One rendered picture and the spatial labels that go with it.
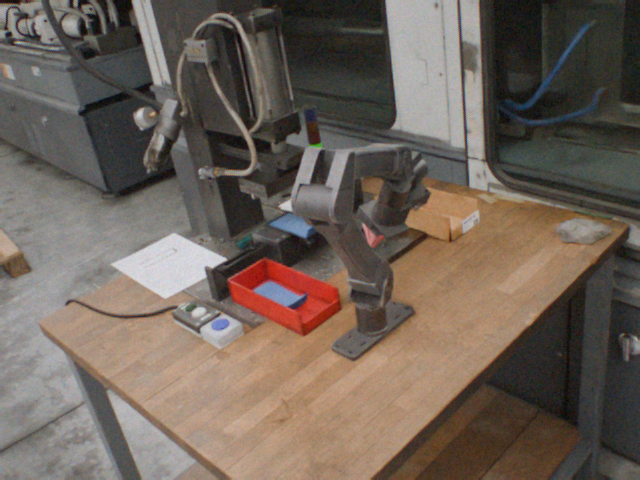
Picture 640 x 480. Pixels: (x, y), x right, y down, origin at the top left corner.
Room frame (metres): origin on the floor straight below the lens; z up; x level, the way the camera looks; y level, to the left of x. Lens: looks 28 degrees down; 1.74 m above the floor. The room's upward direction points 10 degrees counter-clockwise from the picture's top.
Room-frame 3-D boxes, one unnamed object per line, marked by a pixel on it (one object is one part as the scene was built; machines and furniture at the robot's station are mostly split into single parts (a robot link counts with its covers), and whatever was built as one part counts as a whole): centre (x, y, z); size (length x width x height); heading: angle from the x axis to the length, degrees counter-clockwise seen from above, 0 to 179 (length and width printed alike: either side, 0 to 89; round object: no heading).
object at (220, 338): (1.20, 0.24, 0.90); 0.07 x 0.07 x 0.06; 40
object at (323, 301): (1.28, 0.09, 0.93); 0.25 x 0.12 x 0.06; 40
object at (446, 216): (1.57, -0.30, 0.93); 0.25 x 0.13 x 0.08; 40
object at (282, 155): (1.58, 0.10, 1.22); 0.26 x 0.18 x 0.30; 40
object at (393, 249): (1.48, -0.17, 0.91); 0.17 x 0.16 x 0.02; 130
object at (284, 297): (1.31, 0.11, 0.92); 0.15 x 0.07 x 0.03; 37
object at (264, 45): (1.53, 0.05, 1.37); 0.11 x 0.09 x 0.30; 130
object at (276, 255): (1.54, 0.05, 0.94); 0.20 x 0.10 x 0.07; 130
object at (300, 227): (1.50, 0.03, 1.00); 0.15 x 0.07 x 0.03; 40
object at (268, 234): (1.54, 0.05, 0.98); 0.20 x 0.10 x 0.01; 130
